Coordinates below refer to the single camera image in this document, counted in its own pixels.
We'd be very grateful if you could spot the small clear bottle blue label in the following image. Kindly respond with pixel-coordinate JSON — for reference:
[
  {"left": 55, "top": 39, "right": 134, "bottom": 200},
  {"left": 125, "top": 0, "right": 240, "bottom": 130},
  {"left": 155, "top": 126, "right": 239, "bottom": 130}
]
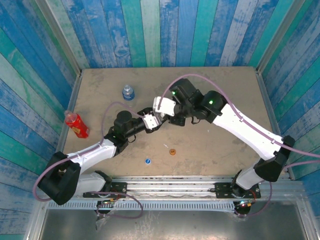
[{"left": 121, "top": 84, "right": 137, "bottom": 108}]

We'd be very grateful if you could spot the red tea bottle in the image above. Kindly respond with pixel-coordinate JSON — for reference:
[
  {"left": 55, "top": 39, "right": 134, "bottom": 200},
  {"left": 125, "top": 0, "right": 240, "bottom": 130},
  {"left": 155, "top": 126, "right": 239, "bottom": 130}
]
[{"left": 64, "top": 109, "right": 90, "bottom": 139}]

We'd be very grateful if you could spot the small controller board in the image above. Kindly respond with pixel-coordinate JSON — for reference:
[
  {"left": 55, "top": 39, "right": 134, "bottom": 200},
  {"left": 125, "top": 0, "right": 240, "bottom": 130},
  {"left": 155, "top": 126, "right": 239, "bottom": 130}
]
[
  {"left": 233, "top": 199, "right": 253, "bottom": 209},
  {"left": 96, "top": 198, "right": 118, "bottom": 209}
]

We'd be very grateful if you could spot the steel sheet tray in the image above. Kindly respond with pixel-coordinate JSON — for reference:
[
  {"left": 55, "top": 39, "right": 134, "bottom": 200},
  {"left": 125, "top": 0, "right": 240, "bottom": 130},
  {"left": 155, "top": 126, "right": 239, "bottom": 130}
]
[{"left": 23, "top": 199, "right": 317, "bottom": 240}]

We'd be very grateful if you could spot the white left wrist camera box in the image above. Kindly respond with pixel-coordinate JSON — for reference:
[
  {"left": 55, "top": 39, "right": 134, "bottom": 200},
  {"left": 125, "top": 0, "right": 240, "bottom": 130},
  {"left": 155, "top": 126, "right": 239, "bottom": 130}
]
[{"left": 142, "top": 113, "right": 161, "bottom": 131}]

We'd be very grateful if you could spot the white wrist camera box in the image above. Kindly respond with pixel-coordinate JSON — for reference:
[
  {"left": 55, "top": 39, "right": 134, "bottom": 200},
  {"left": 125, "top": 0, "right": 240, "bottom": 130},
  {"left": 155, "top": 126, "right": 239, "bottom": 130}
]
[
  {"left": 142, "top": 113, "right": 161, "bottom": 131},
  {"left": 152, "top": 96, "right": 176, "bottom": 117}
]

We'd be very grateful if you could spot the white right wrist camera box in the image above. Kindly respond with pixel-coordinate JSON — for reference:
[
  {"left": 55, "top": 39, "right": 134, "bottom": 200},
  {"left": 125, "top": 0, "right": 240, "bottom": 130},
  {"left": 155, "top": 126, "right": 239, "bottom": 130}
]
[{"left": 152, "top": 96, "right": 176, "bottom": 117}]

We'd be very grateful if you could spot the aluminium table edge rail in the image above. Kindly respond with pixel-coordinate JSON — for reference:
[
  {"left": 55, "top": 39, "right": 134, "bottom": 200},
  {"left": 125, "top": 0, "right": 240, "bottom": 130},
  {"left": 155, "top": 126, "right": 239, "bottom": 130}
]
[
  {"left": 256, "top": 67, "right": 296, "bottom": 180},
  {"left": 47, "top": 73, "right": 83, "bottom": 180}
]

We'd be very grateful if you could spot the aluminium mounting rail frame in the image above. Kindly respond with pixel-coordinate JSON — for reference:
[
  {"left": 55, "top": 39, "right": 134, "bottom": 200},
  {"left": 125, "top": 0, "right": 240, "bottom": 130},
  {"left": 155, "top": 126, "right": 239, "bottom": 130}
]
[{"left": 37, "top": 176, "right": 305, "bottom": 201}]

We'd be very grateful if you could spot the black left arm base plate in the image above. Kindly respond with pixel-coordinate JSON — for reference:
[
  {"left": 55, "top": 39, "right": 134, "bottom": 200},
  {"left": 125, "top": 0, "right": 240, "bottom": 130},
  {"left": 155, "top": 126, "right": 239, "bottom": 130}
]
[{"left": 82, "top": 181, "right": 128, "bottom": 199}]

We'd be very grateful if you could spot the grey slotted cable duct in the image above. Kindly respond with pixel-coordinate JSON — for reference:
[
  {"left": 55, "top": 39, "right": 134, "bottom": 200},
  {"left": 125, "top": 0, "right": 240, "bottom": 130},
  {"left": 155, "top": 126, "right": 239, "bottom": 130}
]
[{"left": 47, "top": 201, "right": 236, "bottom": 211}]

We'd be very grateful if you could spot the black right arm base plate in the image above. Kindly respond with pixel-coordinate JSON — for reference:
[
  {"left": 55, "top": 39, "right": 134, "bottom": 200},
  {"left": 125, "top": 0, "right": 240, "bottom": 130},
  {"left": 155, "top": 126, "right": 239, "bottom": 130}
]
[{"left": 214, "top": 181, "right": 261, "bottom": 200}]

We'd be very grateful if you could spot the metal corner post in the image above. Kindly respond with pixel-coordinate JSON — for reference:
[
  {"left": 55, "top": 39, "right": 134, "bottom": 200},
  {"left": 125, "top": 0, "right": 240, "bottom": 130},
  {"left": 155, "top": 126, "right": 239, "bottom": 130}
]
[
  {"left": 257, "top": 0, "right": 301, "bottom": 72},
  {"left": 34, "top": 0, "right": 82, "bottom": 76}
]

